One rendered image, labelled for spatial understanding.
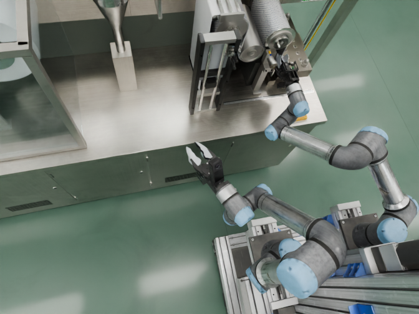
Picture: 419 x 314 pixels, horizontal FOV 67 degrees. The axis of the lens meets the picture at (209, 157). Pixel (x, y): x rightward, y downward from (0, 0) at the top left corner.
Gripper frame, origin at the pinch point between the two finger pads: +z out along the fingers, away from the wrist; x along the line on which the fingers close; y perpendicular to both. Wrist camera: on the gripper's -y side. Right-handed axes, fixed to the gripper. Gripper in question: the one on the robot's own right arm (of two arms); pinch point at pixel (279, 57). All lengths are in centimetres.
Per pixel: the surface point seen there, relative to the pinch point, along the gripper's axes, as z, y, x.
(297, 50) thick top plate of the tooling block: 7.3, -6.0, -16.0
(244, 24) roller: -2.0, 27.2, 26.2
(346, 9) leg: 46, -20, -72
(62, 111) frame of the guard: -26, 17, 103
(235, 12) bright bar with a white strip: -4.4, 36.7, 32.7
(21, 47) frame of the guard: -25, 51, 104
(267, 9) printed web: 11.3, 21.2, 9.6
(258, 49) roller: -2.4, 10.6, 15.1
